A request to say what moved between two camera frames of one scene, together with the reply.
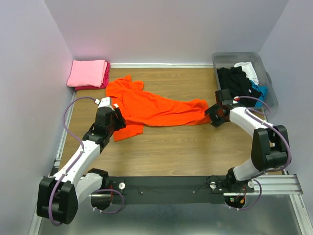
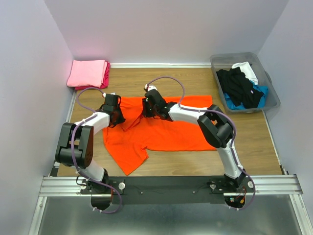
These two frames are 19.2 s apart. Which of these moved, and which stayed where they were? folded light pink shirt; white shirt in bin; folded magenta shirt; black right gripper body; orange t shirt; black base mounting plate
Moved: orange t shirt; black right gripper body
Stayed: black base mounting plate; white shirt in bin; folded magenta shirt; folded light pink shirt
